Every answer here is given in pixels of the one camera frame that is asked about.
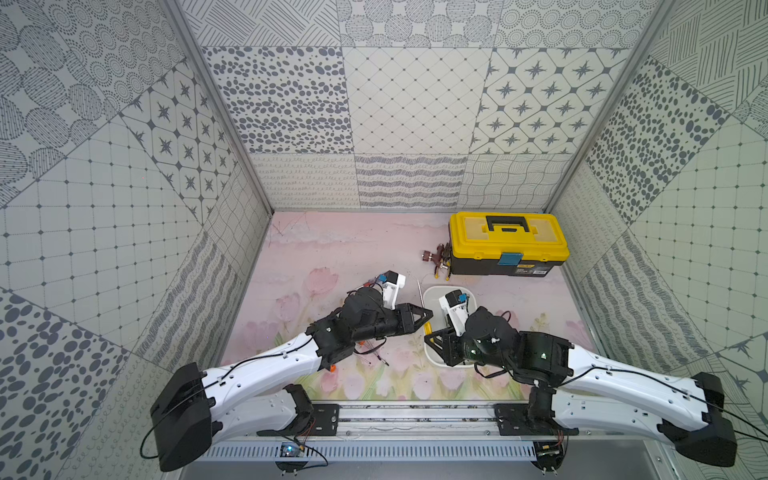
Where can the circuit board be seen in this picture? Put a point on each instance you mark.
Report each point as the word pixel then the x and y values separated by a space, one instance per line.
pixel 291 458
pixel 548 456

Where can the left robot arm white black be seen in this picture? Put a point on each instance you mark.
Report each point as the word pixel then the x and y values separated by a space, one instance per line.
pixel 325 342

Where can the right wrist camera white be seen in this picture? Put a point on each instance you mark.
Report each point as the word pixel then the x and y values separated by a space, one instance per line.
pixel 454 306

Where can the yellow black toolbox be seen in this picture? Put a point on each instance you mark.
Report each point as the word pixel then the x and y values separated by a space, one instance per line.
pixel 506 244

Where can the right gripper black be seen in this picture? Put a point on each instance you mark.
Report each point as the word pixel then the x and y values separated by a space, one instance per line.
pixel 449 341

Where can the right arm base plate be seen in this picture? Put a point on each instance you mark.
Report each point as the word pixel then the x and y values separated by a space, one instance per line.
pixel 517 419

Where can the white plastic storage box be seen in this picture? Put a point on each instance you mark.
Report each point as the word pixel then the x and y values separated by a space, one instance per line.
pixel 431 301

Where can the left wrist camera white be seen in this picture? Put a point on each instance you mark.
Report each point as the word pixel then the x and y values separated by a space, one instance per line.
pixel 391 284

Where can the left circuit board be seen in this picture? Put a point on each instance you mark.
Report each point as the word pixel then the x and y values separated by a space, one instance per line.
pixel 291 458

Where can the white slotted cable duct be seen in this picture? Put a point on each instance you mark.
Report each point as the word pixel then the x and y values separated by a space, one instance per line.
pixel 386 450

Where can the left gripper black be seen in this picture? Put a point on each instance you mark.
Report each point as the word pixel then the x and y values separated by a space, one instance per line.
pixel 399 318

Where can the right circuit board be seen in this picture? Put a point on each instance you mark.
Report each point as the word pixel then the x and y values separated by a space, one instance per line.
pixel 548 456

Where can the yellow handled pliers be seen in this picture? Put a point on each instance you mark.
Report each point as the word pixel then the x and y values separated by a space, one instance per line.
pixel 442 260

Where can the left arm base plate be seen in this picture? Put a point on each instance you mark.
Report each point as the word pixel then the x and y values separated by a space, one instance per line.
pixel 322 421

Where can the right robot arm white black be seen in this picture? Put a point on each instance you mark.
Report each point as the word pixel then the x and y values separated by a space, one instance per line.
pixel 572 388

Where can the aluminium rail frame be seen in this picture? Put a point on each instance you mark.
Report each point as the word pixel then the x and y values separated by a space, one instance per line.
pixel 414 420

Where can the red brown small tool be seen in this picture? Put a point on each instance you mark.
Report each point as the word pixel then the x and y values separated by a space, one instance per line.
pixel 429 256

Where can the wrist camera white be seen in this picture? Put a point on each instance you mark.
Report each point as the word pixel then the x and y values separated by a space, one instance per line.
pixel 391 284
pixel 454 306

